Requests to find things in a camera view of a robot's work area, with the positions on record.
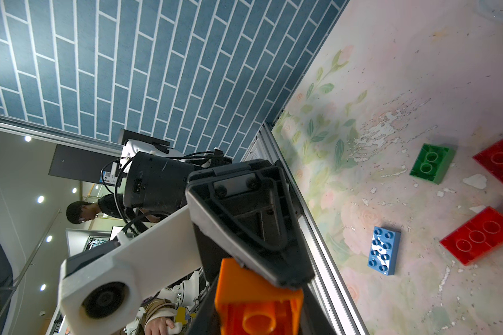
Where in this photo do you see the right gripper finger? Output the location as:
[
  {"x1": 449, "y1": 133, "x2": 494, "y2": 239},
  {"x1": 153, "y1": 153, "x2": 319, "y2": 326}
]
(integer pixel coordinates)
[{"x1": 185, "y1": 159, "x2": 314, "y2": 290}]

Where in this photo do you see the orange lego brick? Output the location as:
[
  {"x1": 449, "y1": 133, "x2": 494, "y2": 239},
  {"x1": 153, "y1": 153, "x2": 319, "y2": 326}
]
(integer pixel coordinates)
[{"x1": 215, "y1": 258, "x2": 304, "y2": 335}]

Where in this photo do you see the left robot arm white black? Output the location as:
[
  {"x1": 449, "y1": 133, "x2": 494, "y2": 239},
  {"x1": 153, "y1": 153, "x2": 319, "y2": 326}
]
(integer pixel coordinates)
[{"x1": 58, "y1": 138, "x2": 227, "y2": 334}]

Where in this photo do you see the long blue lego brick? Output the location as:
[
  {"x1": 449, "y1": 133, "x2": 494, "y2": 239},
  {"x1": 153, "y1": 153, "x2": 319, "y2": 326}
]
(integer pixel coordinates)
[{"x1": 367, "y1": 226, "x2": 401, "y2": 276}]

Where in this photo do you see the small green lego brick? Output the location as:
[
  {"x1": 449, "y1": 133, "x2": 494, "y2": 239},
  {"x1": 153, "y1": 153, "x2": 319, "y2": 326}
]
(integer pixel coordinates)
[{"x1": 409, "y1": 144, "x2": 456, "y2": 185}]

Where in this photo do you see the red lego brick vertical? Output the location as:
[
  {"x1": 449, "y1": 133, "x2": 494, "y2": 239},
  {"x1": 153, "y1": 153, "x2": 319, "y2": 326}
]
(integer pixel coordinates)
[{"x1": 440, "y1": 207, "x2": 503, "y2": 266}]

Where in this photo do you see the person in background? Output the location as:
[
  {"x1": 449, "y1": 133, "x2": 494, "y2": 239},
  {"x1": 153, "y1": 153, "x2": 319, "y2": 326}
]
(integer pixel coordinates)
[{"x1": 66, "y1": 193, "x2": 148, "y2": 224}]

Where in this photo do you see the aluminium front rail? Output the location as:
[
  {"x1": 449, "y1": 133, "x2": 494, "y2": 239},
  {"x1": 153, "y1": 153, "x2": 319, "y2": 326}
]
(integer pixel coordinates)
[{"x1": 244, "y1": 124, "x2": 368, "y2": 334}]

